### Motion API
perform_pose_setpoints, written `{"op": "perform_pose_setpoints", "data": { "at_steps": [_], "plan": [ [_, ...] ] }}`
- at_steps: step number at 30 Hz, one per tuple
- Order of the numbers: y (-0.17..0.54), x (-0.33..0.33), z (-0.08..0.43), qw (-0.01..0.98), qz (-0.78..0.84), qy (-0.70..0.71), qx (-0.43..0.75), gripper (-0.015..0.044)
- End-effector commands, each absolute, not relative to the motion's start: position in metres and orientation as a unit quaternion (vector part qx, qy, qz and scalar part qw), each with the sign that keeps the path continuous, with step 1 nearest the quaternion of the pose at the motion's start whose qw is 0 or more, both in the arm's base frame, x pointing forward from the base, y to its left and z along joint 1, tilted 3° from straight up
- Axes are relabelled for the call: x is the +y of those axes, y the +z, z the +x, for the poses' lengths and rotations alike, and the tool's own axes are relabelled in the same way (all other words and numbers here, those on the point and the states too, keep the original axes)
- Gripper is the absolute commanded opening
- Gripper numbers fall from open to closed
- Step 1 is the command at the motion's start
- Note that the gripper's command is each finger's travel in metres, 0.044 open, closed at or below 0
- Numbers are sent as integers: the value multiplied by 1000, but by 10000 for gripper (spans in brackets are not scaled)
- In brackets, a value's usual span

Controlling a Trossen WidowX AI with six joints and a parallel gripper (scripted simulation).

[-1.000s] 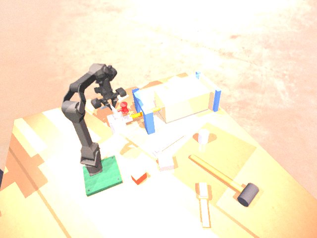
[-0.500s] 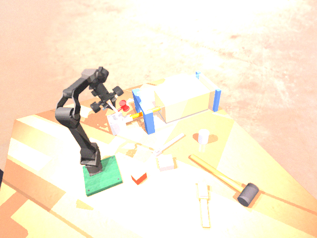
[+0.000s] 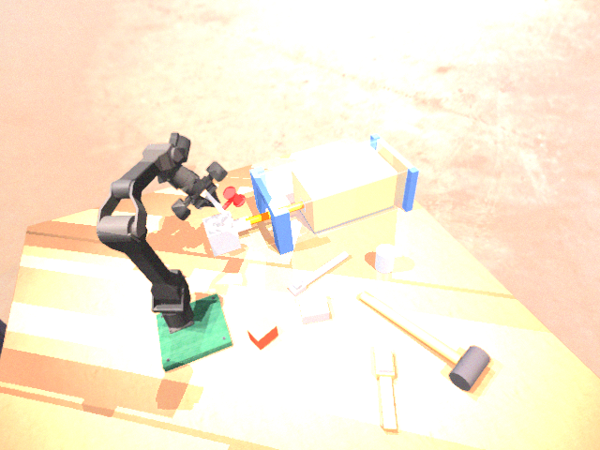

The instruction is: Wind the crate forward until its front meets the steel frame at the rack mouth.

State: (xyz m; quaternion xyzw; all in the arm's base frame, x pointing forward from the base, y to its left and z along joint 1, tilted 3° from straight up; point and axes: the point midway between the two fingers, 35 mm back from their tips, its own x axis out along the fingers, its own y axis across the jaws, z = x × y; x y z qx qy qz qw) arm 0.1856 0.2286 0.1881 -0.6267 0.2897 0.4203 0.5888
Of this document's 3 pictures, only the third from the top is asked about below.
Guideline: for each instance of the mallet with grey head and wooden handle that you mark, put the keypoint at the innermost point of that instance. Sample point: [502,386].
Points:
[468,367]

